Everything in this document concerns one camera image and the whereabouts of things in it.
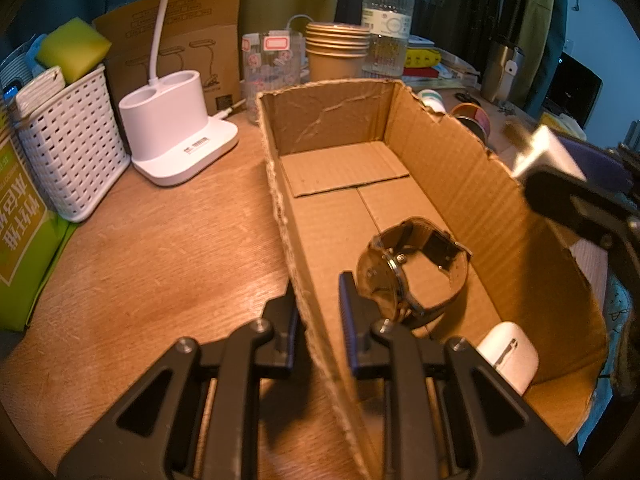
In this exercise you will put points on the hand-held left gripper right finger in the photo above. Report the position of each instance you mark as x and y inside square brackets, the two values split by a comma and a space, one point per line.
[352, 325]

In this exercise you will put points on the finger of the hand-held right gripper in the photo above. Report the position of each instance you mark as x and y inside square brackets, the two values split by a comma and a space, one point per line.
[600, 165]
[565, 200]

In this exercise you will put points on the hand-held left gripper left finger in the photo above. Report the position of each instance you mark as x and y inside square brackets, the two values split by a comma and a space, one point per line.
[287, 340]

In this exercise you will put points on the red tin with yellow lid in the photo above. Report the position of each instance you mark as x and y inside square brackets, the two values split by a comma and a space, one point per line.
[472, 120]

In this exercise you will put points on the cardboard box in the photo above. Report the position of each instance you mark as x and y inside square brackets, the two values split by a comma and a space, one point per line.
[340, 170]

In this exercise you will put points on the white earbuds case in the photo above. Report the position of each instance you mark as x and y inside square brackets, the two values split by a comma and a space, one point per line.
[510, 355]

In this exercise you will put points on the white bottle with green label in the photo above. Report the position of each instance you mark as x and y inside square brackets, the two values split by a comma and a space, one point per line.
[431, 101]

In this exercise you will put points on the yellow tissue box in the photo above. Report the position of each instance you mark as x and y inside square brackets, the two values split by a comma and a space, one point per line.
[555, 121]

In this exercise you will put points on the black computer monitor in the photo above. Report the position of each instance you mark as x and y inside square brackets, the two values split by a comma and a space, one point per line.
[575, 90]

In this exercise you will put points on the small metal keys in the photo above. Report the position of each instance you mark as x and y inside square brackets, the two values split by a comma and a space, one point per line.
[507, 107]

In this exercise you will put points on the steel thermos with tag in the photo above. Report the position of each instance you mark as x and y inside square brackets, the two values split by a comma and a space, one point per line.
[500, 70]

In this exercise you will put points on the black scissors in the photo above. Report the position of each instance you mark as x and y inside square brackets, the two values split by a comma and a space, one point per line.
[467, 96]

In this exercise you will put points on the pale paper folder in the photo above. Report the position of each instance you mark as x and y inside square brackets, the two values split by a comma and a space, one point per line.
[460, 70]

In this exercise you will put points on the red book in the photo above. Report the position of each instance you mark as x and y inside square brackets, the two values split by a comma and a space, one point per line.
[420, 73]

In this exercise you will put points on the yellow wipes pack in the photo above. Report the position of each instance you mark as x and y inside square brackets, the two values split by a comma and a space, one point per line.
[424, 58]

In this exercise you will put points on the dark glass sliding door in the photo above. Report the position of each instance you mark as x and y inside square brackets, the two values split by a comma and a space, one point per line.
[450, 0]

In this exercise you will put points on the white desk lamp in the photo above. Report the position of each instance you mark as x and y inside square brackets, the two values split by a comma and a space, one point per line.
[170, 130]

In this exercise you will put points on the clear plastic water bottle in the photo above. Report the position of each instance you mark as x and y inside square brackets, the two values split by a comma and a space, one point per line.
[387, 30]

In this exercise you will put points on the clear glass with stickers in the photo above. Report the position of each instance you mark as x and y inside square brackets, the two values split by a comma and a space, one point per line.
[272, 75]

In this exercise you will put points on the stack of brown paper cups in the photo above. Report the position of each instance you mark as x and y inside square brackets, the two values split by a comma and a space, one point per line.
[335, 60]

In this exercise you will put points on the green paper cup package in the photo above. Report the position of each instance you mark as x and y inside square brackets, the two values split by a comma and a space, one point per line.
[25, 240]

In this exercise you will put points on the white plastic basket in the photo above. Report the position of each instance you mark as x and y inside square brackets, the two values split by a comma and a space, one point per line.
[70, 160]

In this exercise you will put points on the brown lamp carton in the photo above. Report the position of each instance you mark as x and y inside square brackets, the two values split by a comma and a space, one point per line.
[200, 35]

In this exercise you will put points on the white ribbed block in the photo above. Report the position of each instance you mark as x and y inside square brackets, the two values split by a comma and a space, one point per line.
[40, 92]

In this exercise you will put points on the yellow green sponge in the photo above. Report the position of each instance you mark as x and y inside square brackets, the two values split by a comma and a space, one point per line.
[75, 50]

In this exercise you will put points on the small device with blue screen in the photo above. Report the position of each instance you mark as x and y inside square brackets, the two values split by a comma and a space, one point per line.
[10, 91]

